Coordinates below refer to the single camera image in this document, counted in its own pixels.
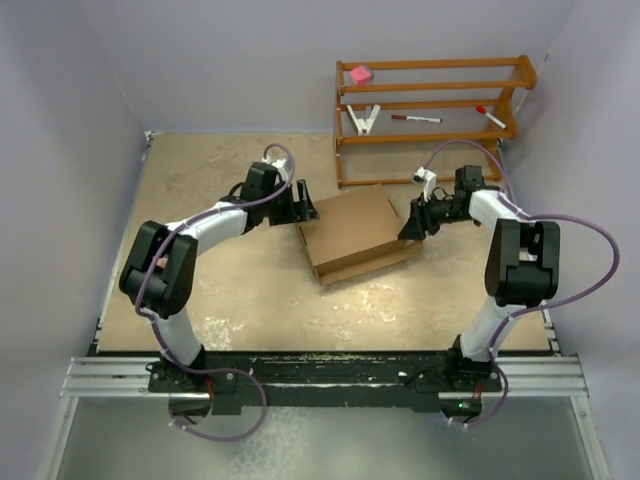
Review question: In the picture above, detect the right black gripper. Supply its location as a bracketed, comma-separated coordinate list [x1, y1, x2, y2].
[397, 192, 473, 241]

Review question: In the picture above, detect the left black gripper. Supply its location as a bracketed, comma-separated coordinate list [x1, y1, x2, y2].
[261, 180, 318, 227]

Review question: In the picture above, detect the brown cardboard box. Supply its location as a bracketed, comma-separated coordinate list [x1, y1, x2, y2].
[296, 185, 423, 286]

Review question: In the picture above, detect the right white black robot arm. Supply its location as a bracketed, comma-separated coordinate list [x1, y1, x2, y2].
[398, 165, 560, 391]

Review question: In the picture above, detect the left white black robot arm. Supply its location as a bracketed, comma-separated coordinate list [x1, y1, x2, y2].
[119, 158, 319, 392]

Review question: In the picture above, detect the white clamp tool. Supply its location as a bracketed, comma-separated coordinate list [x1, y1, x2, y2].
[346, 104, 381, 136]

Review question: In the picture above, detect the brown-capped white marker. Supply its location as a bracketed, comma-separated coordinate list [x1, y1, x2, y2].
[391, 114, 443, 124]

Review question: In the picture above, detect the red-capped white marker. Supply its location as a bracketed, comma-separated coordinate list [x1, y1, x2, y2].
[475, 105, 507, 130]

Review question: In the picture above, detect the pink eraser block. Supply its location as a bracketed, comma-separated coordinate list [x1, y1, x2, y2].
[349, 65, 374, 86]

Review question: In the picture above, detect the wooden three-tier rack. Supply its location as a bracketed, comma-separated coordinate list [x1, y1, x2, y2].
[333, 55, 538, 188]

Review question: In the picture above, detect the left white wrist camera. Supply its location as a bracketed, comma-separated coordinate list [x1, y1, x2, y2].
[261, 155, 295, 180]

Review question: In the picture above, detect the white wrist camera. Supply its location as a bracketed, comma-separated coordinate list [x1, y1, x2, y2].
[261, 155, 295, 180]
[411, 167, 437, 202]

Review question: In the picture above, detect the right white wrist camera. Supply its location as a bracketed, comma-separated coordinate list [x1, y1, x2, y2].
[411, 167, 437, 202]

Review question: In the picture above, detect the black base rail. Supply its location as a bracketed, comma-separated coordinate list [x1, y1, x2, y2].
[145, 349, 502, 416]

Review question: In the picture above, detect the aluminium extrusion frame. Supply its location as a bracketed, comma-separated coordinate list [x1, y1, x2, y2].
[37, 130, 611, 480]

